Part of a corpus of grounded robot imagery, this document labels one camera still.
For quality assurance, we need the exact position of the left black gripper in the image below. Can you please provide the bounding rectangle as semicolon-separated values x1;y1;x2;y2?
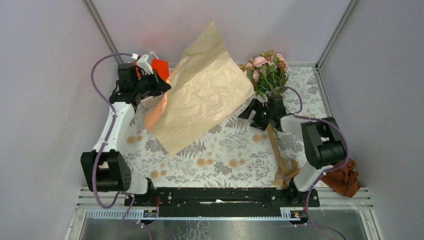
132;68;171;97

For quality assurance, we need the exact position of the beige kraft wrapping paper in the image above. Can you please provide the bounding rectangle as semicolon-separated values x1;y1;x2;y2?
143;21;254;155

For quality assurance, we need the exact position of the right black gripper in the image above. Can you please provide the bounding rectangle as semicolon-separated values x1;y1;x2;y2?
238;98;273;131

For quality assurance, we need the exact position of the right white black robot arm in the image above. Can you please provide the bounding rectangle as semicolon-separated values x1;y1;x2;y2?
238;95;347;206

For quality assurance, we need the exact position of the tan ribbon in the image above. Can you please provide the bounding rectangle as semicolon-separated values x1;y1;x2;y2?
266;123;302;189

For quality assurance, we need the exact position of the orange cloth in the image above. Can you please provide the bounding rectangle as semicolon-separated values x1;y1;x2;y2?
151;58;170;82

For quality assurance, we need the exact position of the pink fake flower bouquet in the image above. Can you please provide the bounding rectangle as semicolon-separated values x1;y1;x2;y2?
238;50;289;101

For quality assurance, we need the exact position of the brown cloth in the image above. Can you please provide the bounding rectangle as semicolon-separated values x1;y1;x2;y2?
321;159;361;198

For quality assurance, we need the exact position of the floral patterned table mat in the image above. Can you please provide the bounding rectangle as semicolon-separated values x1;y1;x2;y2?
119;66;327;188

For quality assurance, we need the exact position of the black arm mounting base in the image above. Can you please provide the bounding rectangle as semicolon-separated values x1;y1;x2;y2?
124;187;320;218

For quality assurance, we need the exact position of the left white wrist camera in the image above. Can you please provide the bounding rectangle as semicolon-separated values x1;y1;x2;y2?
131;52;157;74

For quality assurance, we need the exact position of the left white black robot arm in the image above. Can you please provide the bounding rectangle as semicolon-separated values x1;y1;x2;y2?
80;62;171;206

